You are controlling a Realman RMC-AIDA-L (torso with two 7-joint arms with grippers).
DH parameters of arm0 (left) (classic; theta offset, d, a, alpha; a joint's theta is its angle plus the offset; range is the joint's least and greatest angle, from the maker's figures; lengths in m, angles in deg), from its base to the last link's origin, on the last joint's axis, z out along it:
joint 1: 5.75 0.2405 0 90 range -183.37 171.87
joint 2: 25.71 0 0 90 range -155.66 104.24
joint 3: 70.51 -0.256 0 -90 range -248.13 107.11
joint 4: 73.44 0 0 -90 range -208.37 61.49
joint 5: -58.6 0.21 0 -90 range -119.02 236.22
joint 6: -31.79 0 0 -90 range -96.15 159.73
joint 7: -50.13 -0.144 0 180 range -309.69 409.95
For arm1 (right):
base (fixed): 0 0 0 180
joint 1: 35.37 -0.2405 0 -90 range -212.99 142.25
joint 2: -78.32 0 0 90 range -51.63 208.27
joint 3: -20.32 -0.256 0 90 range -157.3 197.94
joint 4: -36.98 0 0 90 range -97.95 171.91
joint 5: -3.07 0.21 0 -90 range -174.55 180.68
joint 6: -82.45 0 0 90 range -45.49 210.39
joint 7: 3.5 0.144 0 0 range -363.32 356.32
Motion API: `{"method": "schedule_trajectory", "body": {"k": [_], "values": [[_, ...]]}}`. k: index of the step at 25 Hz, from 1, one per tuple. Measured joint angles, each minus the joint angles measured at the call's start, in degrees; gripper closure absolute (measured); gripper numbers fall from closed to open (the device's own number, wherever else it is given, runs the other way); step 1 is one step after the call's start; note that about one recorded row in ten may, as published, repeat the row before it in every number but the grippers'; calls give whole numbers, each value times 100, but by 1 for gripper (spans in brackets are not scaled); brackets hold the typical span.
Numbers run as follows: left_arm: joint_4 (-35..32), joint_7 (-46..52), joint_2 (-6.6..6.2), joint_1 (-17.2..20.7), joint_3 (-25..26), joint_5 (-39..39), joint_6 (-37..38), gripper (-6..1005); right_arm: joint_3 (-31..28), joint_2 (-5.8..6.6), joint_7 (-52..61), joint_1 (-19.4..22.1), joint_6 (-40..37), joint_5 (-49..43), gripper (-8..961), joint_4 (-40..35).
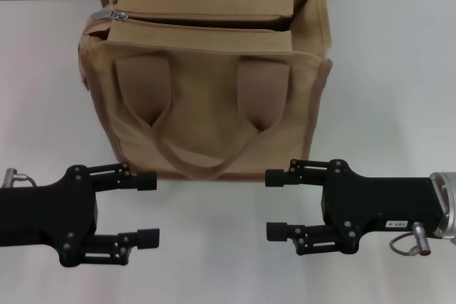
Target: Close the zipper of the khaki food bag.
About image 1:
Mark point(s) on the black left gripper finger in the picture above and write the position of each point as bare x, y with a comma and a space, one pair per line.
147, 236
146, 181

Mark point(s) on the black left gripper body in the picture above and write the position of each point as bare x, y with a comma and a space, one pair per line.
46, 211

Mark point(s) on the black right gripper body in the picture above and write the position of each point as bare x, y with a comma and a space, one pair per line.
374, 204

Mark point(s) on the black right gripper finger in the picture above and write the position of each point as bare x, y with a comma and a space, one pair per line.
277, 231
276, 178

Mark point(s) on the khaki canvas food bag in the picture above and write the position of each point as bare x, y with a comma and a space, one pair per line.
213, 104

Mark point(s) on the silver metal zipper pull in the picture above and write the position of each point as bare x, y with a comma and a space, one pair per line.
103, 15

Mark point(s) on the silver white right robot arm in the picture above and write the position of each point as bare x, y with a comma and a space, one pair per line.
447, 204

